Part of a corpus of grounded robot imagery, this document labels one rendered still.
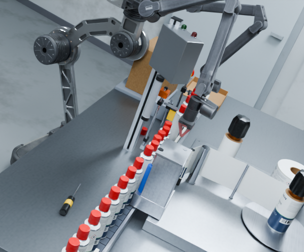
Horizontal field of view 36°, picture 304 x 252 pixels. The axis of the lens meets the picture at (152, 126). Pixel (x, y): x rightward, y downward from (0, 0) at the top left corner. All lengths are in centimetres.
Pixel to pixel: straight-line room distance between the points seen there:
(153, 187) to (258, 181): 53
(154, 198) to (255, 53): 319
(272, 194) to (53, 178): 92
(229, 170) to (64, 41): 134
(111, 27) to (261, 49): 233
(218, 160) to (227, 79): 292
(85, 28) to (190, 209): 135
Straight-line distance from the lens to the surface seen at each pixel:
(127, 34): 255
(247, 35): 255
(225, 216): 201
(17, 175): 190
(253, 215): 209
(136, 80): 275
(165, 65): 192
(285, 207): 200
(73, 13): 585
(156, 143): 186
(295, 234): 213
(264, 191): 209
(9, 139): 357
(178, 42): 187
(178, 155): 172
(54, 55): 282
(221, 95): 327
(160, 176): 172
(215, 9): 260
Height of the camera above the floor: 199
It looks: 27 degrees down
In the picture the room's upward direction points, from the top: 21 degrees clockwise
